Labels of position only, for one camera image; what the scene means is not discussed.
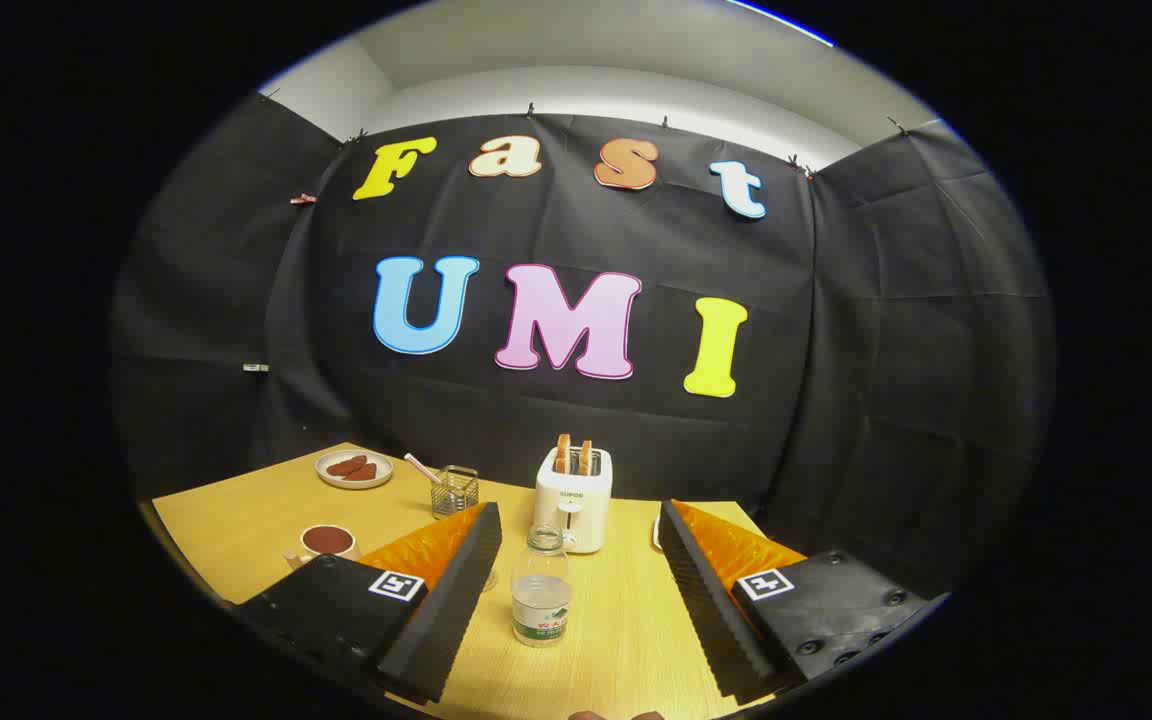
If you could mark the pink striped straw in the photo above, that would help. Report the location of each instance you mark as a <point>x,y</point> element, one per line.
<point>421,467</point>

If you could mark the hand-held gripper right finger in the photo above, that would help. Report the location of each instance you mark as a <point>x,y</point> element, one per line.
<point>711,620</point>

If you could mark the white toaster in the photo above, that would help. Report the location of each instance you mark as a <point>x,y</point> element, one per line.
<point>576,505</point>

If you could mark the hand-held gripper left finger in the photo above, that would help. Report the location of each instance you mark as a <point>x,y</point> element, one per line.
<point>441,620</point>

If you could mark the black backdrop cloth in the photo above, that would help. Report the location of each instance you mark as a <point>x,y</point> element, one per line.
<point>836,400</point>

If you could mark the small white plate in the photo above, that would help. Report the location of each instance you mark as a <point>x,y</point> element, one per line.
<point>326,478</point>

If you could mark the wooden table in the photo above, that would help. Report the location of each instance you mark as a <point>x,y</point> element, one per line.
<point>236,520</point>

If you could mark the toast slice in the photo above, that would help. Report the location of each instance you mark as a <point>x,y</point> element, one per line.
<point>563,452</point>
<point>585,457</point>

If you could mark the brown cookie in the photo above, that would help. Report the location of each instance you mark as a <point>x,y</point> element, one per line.
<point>364,473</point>
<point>346,466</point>

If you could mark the clear plastic juice bottle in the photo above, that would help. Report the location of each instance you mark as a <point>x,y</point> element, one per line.
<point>541,600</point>

